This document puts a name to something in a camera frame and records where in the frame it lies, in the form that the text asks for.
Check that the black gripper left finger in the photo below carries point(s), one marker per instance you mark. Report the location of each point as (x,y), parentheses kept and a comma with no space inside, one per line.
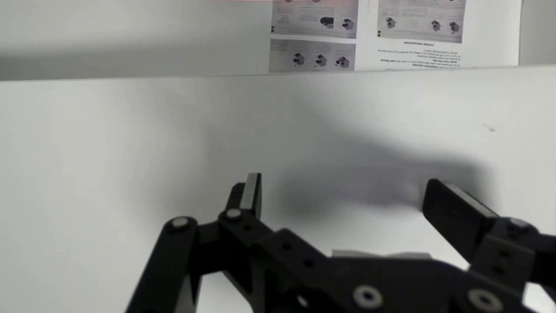
(191,261)

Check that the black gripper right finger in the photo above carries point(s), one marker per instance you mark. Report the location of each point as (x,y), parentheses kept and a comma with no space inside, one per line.
(457,214)

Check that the small text label paper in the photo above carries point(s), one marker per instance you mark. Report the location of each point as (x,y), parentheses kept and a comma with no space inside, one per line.
(419,56)

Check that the printed socket photo notice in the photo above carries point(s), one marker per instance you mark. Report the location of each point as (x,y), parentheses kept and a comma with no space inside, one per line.
(419,19)
(313,56)
(313,19)

